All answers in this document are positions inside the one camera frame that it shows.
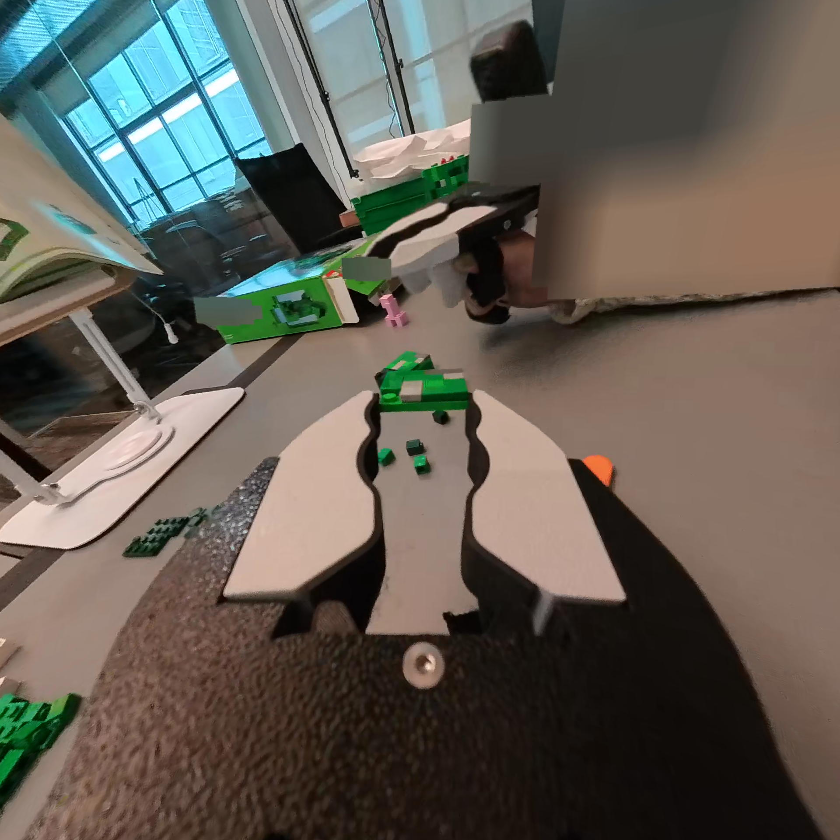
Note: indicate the pink lego pig figure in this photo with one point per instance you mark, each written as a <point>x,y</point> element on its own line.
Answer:
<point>394,316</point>

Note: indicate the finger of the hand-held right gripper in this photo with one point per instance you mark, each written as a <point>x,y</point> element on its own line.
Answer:
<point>420,213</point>
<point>439,243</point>

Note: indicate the person's right hand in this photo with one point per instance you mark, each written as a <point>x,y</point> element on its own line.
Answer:
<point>518,269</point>

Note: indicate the white crumpled paper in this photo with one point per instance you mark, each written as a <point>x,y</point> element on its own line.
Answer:
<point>407,151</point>

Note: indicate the pile of dark lego plates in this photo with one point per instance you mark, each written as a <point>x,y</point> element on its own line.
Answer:
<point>157,535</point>

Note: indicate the cream knitted sweater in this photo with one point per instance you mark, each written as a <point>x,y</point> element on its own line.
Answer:
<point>623,306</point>

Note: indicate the white book stand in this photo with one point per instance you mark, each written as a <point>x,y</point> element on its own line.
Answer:
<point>197,410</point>

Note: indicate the large green lego model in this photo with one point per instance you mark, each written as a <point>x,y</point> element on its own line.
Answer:
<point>394,203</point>

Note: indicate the orange brick separator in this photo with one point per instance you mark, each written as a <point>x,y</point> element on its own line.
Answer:
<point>598,467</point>

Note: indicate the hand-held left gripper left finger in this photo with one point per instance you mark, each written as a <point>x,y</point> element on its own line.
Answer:
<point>308,518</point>

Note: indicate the pile of green lego bricks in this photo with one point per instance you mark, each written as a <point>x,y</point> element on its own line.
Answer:
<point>26,728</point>

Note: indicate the black office chair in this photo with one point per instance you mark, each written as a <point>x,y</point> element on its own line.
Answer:
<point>289,190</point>

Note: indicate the dark green lego assembly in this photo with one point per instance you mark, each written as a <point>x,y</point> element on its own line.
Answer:
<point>407,364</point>

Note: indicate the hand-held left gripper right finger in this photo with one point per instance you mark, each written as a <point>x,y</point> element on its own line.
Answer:
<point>544,525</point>

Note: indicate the black tripod stand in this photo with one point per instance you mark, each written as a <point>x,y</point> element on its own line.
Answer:
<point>325,92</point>
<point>397,65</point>

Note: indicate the green lego box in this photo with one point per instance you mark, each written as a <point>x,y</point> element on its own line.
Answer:
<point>295,315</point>

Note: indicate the large grid window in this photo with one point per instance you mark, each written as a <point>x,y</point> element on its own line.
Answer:
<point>164,118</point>

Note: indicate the open instruction booklet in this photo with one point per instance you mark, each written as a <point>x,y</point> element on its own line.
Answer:
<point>59,223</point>

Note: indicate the green lego plate assembly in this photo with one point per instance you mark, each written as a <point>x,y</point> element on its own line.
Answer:
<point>426,390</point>

